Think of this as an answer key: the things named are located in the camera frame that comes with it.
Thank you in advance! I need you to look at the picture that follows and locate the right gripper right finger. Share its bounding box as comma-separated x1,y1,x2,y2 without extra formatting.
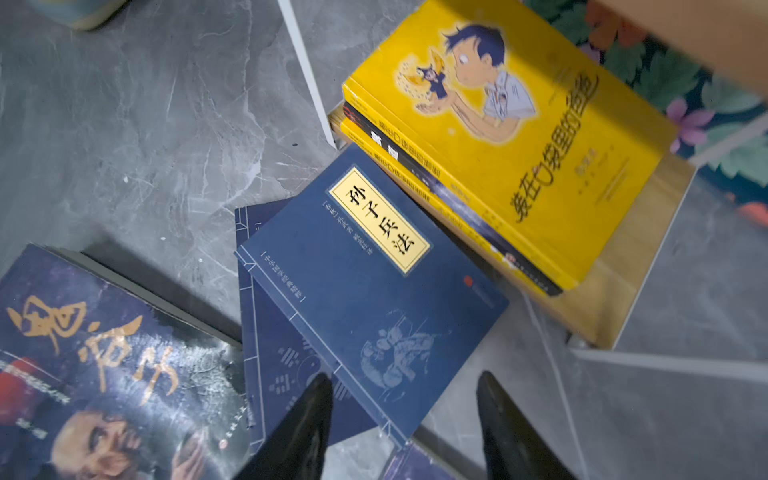
476,371,575,479

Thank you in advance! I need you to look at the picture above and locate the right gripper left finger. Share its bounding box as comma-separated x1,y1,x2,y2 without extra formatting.
234,374,333,480

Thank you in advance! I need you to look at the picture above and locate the black wolf cover book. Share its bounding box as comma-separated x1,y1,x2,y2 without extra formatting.
343,103,563,297

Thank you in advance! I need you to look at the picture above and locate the yellow cartoon cover book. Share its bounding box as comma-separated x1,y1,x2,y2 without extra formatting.
343,1,676,292

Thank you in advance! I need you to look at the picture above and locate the beige glasses case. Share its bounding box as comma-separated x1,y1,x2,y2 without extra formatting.
26,0,128,31

